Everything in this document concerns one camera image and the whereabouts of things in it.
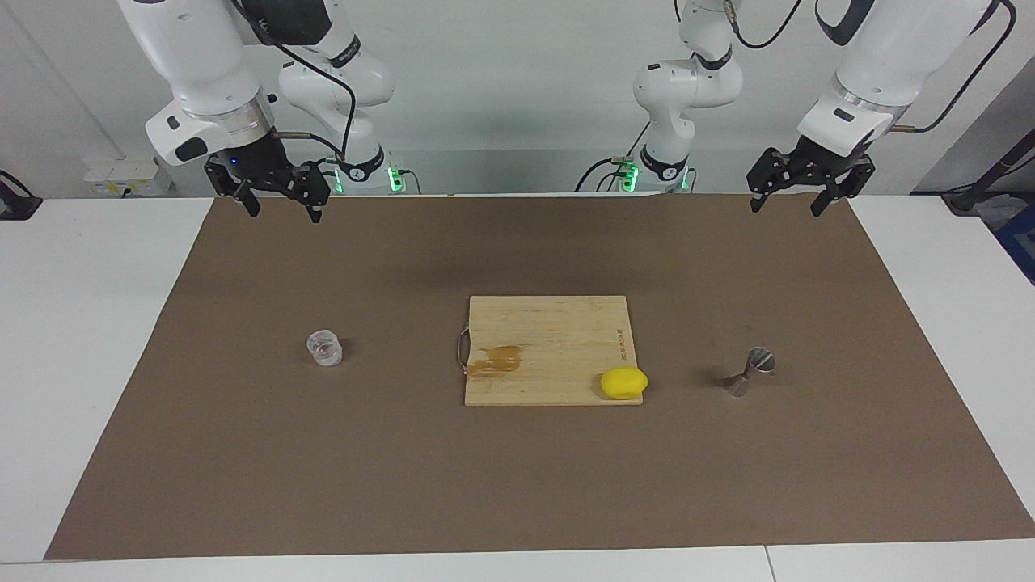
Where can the brown table mat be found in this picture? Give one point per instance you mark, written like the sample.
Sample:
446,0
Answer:
323,485

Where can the yellow lemon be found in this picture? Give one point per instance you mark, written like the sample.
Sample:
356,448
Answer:
623,383

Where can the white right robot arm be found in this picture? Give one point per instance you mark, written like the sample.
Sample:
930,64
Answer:
202,65

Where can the black clamp mount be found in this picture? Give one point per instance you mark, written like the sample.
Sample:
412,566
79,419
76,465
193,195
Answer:
16,206

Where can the blue crate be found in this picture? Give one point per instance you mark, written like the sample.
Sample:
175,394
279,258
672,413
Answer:
1020,234

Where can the steel double jigger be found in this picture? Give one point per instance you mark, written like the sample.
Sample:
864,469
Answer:
740,384

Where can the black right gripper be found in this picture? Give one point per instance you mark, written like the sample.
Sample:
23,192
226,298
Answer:
259,166

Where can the wooden cutting board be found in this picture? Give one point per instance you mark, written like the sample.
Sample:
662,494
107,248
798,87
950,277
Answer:
558,339

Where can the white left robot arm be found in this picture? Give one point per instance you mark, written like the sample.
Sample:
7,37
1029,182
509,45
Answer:
889,56

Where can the white wall socket strip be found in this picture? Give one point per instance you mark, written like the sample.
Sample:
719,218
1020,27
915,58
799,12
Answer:
121,174

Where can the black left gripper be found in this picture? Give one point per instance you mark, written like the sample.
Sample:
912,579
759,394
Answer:
817,166

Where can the black stand pole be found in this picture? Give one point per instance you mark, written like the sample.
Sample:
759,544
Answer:
966,198

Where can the small clear glass cup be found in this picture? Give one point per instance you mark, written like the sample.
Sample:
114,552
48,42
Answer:
325,349

